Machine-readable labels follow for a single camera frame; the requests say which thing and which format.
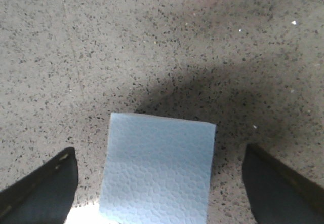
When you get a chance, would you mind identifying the light blue foam cube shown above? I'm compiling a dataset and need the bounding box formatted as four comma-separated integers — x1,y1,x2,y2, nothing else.
99,113,216,223

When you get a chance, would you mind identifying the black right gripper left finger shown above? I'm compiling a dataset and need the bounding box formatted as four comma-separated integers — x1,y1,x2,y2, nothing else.
1,147,78,223

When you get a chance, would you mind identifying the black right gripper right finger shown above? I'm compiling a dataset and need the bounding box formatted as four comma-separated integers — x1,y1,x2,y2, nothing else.
242,144,323,223

